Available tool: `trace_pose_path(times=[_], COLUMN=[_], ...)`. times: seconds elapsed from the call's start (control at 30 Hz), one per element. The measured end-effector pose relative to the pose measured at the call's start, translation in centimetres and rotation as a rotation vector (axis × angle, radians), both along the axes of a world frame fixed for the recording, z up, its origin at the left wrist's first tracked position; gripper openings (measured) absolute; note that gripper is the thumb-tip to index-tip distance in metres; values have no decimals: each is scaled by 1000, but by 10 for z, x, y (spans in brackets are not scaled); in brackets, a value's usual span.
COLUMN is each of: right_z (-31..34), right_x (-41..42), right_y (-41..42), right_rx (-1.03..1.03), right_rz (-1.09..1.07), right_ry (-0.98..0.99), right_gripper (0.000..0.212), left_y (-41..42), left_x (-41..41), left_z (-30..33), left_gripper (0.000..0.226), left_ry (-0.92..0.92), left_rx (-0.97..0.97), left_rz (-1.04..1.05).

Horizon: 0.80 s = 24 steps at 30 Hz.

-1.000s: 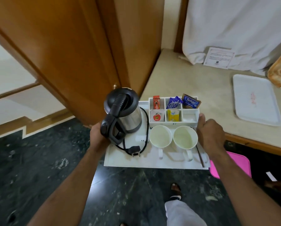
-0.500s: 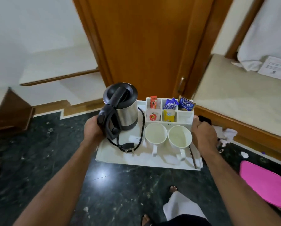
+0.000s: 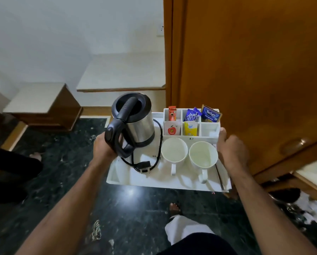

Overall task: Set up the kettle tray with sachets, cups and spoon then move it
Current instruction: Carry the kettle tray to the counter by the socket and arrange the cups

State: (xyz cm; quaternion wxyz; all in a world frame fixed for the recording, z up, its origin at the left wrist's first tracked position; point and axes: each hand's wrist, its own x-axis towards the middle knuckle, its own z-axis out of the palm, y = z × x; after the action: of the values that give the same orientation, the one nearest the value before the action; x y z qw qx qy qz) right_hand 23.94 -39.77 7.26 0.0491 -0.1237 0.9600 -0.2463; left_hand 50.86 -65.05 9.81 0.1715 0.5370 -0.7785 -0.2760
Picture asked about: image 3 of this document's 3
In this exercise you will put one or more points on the white cup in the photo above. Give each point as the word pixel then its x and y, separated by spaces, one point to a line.
pixel 174 151
pixel 203 156

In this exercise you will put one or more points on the person's right hand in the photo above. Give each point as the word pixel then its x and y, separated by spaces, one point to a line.
pixel 232 154

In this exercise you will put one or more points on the person's left thumb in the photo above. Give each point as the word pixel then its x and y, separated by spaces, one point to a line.
pixel 120 142

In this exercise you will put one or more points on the white sachet with red apple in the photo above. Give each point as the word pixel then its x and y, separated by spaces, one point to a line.
pixel 172 128

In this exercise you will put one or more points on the person's right thumb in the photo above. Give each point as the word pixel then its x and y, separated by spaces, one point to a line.
pixel 221 137

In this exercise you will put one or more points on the person's left hand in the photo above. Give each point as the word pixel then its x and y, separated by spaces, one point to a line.
pixel 101 150

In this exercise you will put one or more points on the steel and black electric kettle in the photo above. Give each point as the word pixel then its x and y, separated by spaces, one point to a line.
pixel 139 124

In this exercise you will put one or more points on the yellow sachet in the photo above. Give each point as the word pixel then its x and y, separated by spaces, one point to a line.
pixel 190 128

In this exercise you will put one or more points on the blue sachets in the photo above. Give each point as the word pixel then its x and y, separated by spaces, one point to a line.
pixel 191 115

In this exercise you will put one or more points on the person's bare foot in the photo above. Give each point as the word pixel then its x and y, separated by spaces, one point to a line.
pixel 174 209

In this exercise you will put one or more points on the wooden door frame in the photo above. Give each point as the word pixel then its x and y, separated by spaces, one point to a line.
pixel 171 50

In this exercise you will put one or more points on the white serving tray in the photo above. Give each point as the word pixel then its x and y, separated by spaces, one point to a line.
pixel 153 177

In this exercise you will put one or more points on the wooden bench with white top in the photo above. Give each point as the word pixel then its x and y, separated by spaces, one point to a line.
pixel 41 103

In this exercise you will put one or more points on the blue and gold tea packet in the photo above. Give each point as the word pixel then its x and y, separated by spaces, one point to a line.
pixel 210 114

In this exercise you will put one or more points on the metal spoon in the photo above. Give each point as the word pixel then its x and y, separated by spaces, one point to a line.
pixel 220 177

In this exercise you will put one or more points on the person's left forearm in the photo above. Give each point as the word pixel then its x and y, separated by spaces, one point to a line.
pixel 68 209

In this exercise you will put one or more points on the wooden table with white top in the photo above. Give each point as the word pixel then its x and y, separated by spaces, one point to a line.
pixel 313 177

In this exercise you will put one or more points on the wooden door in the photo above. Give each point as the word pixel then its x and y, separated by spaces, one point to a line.
pixel 254 63

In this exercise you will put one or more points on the person's right forearm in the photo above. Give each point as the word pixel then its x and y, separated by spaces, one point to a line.
pixel 267 215

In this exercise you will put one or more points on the white wall socket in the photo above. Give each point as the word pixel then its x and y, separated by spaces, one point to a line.
pixel 161 30

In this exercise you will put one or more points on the person's dark shirt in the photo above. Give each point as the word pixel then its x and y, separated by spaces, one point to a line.
pixel 198 245

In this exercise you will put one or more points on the white sachet holder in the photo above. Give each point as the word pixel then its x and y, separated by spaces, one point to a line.
pixel 210 130

